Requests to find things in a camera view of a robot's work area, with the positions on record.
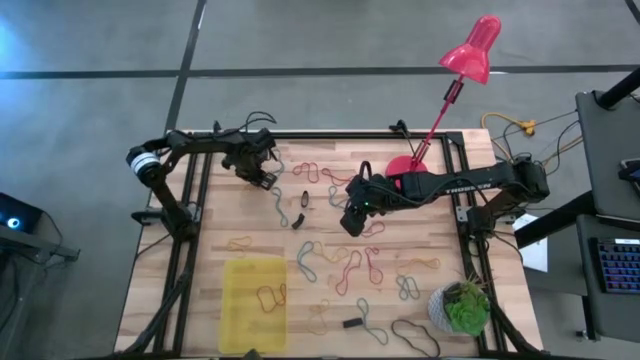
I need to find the black floor cable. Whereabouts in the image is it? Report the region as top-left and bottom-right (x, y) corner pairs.
(492, 110), (585, 171)

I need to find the red desk lamp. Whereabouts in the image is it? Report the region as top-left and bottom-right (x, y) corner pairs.
(385, 14), (503, 179)

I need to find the yellow rubber band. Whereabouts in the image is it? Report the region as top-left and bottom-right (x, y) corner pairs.
(307, 298), (332, 336)
(312, 241), (351, 265)
(225, 235), (254, 254)
(397, 256), (442, 276)

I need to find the white pot with succulent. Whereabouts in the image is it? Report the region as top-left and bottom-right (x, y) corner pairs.
(427, 279), (494, 337)

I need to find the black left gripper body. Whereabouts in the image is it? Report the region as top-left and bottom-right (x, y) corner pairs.
(222, 128), (278, 175)

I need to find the backlit keyboard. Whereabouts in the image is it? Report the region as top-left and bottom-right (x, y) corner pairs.
(594, 238), (640, 295)

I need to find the yellow translucent plastic bin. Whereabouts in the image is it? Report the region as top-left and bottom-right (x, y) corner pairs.
(218, 257), (289, 355)

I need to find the black device with blue light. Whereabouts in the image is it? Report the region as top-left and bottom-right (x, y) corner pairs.
(0, 192), (45, 246)

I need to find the black diagonal desk bar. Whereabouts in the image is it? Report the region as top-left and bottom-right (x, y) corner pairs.
(513, 192), (599, 250)

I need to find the black pole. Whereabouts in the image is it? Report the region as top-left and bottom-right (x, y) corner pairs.
(597, 67), (640, 110)

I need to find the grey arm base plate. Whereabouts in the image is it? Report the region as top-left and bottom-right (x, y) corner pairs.
(455, 204), (526, 225)

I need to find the yellow cable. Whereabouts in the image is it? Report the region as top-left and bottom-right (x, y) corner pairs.
(480, 112), (539, 161)

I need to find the black handheld device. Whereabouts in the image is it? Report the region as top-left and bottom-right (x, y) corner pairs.
(618, 158), (640, 184)

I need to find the dark grey desk panel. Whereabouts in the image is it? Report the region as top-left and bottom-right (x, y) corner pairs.
(574, 89), (640, 224)

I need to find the dark grey keyboard shelf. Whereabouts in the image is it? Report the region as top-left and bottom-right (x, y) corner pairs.
(577, 214), (640, 344)

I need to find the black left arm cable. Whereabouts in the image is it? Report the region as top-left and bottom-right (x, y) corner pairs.
(242, 110), (279, 136)

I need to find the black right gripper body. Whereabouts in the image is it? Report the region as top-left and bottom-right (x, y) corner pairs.
(343, 172), (401, 217)

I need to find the white paper sheet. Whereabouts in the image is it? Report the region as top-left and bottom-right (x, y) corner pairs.
(512, 213), (550, 274)

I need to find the grey metal stand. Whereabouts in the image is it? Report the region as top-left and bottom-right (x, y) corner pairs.
(0, 224), (82, 264)

